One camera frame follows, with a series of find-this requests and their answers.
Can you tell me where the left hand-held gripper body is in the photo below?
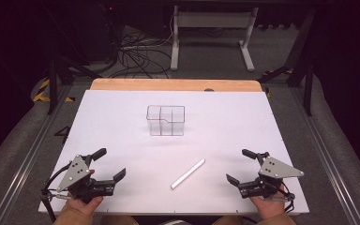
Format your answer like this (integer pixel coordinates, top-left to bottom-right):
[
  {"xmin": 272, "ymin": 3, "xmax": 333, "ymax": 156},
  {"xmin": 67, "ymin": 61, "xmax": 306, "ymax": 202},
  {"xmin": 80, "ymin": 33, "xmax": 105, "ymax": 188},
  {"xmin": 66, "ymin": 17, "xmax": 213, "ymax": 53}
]
[{"xmin": 56, "ymin": 155, "xmax": 117, "ymax": 204}]

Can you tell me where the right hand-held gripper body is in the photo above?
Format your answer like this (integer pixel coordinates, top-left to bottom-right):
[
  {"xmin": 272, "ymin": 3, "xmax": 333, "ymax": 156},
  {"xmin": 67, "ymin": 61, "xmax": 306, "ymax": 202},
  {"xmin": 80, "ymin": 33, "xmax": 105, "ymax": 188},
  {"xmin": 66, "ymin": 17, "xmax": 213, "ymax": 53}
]
[{"xmin": 238, "ymin": 151, "xmax": 305, "ymax": 199}]

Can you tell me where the person's left hand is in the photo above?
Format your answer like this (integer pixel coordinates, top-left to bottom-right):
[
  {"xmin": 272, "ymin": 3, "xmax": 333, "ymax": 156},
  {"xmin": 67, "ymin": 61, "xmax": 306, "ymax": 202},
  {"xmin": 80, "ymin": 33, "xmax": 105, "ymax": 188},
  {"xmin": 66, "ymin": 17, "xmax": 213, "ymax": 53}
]
[{"xmin": 65, "ymin": 196, "xmax": 104, "ymax": 218}]

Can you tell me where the person's right hand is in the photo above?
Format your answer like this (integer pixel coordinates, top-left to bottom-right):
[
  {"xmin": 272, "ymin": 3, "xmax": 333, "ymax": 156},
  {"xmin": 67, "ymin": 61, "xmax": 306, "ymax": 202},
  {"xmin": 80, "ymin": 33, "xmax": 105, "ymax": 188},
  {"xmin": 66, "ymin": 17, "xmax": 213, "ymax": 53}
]
[{"xmin": 249, "ymin": 187, "xmax": 291, "ymax": 220}]

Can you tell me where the white board cover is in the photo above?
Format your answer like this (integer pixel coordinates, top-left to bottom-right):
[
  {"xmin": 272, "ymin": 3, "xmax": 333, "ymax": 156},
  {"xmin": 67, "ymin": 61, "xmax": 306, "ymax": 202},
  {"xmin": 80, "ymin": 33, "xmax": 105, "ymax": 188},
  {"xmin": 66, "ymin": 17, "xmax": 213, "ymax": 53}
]
[{"xmin": 37, "ymin": 89, "xmax": 310, "ymax": 217}]

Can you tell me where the white stick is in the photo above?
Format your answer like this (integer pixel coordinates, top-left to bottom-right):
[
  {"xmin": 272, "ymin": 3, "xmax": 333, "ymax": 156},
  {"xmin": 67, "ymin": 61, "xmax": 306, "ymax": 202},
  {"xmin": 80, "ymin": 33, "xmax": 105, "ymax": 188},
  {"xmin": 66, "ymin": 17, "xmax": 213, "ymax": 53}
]
[{"xmin": 170, "ymin": 157, "xmax": 206, "ymax": 190}]

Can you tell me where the clear plastic organizer box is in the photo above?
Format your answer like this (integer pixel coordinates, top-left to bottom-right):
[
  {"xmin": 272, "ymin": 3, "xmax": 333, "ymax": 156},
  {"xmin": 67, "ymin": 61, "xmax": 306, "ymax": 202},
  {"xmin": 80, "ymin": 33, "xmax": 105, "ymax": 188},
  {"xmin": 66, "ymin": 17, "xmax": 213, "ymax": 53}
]
[{"xmin": 145, "ymin": 104, "xmax": 187, "ymax": 137}]

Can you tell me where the yellow black hazard tape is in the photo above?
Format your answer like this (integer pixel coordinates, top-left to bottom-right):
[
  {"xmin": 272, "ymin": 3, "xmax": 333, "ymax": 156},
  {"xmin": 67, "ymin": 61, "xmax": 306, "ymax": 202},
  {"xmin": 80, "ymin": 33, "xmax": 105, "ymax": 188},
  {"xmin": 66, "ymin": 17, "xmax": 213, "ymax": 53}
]
[{"xmin": 32, "ymin": 78, "xmax": 76, "ymax": 103}]

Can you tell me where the black metal stand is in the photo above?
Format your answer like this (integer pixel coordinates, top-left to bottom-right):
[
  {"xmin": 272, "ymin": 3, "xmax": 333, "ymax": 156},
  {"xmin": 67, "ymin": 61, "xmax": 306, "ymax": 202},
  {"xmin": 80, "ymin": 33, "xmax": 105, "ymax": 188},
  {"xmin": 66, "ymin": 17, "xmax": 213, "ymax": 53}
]
[
  {"xmin": 45, "ymin": 54, "xmax": 102, "ymax": 116},
  {"xmin": 257, "ymin": 8, "xmax": 317, "ymax": 117}
]

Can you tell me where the dark computer tower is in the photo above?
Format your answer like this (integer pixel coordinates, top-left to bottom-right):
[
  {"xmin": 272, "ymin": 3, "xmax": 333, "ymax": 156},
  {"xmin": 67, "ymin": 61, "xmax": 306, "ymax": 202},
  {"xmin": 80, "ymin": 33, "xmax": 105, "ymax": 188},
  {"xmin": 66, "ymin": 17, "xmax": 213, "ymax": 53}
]
[{"xmin": 82, "ymin": 2, "xmax": 125, "ymax": 65}]

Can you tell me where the white metal stand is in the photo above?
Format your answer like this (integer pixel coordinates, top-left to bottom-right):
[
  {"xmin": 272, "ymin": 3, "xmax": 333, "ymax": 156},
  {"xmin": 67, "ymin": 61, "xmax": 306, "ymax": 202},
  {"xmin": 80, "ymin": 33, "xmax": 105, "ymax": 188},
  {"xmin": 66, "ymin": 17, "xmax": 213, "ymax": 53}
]
[{"xmin": 170, "ymin": 5, "xmax": 260, "ymax": 72}]

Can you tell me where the right hand-held gripper cable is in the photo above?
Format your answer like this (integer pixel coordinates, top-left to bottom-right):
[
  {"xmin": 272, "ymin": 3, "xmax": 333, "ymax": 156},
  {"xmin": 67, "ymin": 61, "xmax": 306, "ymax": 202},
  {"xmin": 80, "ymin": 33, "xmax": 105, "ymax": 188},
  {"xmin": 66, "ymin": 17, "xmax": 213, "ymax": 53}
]
[{"xmin": 273, "ymin": 182, "xmax": 296, "ymax": 215}]

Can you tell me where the hand-held gripper cable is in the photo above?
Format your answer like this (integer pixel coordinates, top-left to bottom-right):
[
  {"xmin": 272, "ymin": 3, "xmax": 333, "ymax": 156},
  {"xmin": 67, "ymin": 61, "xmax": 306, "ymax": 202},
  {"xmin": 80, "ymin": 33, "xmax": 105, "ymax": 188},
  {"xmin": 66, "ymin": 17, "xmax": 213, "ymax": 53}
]
[
  {"xmin": 273, "ymin": 182, "xmax": 296, "ymax": 215},
  {"xmin": 40, "ymin": 163, "xmax": 73, "ymax": 223}
]

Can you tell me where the left hand-held gripper cable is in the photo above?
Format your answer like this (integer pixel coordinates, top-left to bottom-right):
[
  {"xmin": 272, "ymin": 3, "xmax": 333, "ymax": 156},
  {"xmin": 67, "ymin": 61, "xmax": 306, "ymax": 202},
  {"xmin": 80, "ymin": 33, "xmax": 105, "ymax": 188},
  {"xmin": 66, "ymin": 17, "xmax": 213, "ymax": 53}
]
[{"xmin": 40, "ymin": 163, "xmax": 73, "ymax": 223}]

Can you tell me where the tangle of black floor cables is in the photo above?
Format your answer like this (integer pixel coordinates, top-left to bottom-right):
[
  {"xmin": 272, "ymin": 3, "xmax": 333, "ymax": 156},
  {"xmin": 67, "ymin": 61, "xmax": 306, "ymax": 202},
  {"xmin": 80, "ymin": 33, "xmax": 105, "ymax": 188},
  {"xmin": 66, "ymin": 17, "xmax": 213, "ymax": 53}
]
[{"xmin": 107, "ymin": 29, "xmax": 173, "ymax": 80}]

